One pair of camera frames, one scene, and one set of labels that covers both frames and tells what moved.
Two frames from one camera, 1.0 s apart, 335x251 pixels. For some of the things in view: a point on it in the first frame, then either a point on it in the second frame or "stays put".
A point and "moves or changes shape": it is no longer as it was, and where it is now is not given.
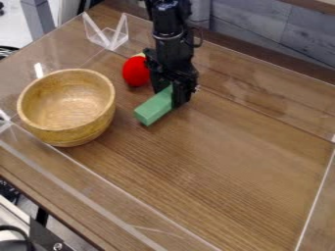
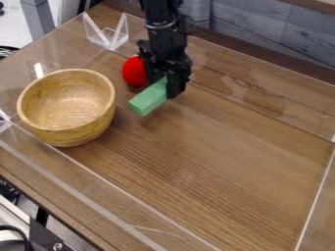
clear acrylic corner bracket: [107, 38] stays put
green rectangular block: [155, 106] moves or changes shape
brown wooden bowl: [66, 105] stays put
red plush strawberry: [135, 70] stays put
